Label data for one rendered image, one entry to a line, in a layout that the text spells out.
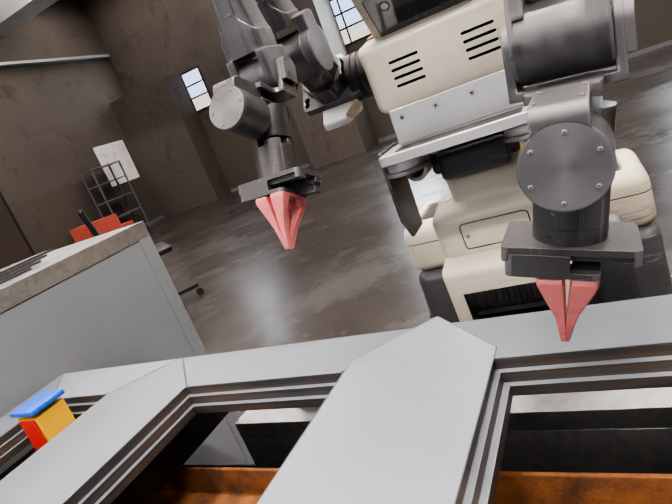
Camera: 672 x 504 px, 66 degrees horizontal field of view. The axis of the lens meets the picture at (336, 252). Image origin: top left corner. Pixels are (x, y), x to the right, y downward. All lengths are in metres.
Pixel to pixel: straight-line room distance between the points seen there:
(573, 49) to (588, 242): 0.14
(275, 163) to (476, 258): 0.43
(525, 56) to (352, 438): 0.36
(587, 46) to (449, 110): 0.51
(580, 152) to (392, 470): 0.29
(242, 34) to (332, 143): 10.92
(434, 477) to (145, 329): 1.01
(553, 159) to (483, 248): 0.65
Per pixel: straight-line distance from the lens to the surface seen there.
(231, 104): 0.70
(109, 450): 0.76
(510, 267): 0.45
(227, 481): 0.85
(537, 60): 0.42
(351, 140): 11.51
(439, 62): 0.92
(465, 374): 0.56
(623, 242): 0.46
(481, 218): 0.96
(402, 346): 0.64
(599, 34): 0.41
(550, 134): 0.35
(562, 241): 0.44
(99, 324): 1.29
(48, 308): 1.23
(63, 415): 0.97
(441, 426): 0.50
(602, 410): 0.76
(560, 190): 0.36
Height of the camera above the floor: 1.14
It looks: 15 degrees down
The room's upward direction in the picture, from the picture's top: 21 degrees counter-clockwise
